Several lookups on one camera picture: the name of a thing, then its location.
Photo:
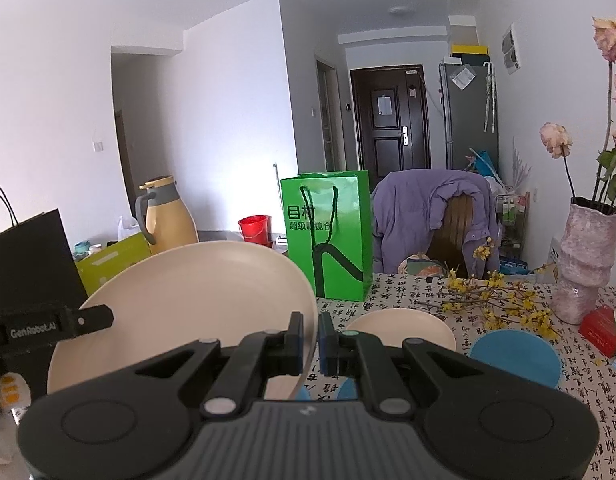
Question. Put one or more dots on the dark brown door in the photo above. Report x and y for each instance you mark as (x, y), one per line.
(388, 125)

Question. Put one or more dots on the red box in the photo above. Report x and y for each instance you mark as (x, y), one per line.
(600, 330)

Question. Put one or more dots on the metal storage rack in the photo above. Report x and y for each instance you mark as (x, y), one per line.
(513, 220)

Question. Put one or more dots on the grey refrigerator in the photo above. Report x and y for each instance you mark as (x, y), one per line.
(465, 120)

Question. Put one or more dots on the floral seat cushion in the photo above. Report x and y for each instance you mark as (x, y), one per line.
(420, 267)

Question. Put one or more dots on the green paper bag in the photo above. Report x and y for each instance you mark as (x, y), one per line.
(338, 220)

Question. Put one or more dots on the blue bag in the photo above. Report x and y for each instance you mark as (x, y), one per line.
(485, 165)

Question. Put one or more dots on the yellow thermos jug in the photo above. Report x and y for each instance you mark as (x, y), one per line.
(170, 217)

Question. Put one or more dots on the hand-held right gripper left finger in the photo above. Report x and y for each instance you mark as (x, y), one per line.
(299, 345)

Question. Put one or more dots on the cream plate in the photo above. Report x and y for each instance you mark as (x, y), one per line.
(188, 290)
(398, 330)

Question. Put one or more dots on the yellow-green snack box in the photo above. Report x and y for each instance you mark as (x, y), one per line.
(113, 265)

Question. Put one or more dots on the red bucket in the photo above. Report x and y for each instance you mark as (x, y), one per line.
(253, 230)

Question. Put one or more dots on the paper sheet on refrigerator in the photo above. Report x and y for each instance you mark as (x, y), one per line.
(463, 78)

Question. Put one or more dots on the grey interior door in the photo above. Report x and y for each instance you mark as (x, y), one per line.
(330, 120)

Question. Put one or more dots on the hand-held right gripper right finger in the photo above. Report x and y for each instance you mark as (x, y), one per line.
(323, 347)

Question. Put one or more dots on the wooden chair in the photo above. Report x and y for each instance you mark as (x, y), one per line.
(455, 230)

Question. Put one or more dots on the yellow flower branch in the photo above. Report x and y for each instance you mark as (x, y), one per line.
(493, 300)

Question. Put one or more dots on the yellow box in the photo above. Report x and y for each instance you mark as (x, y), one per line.
(470, 51)

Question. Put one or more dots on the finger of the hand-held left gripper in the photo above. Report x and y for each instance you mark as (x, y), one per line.
(93, 319)

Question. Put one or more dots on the black paper bag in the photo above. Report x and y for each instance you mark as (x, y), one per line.
(28, 270)

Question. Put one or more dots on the purple jacket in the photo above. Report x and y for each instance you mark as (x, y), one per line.
(408, 210)

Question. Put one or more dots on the white umbrella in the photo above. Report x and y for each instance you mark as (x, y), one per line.
(489, 100)

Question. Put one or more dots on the pale dried grass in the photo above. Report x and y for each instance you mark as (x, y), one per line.
(520, 165)

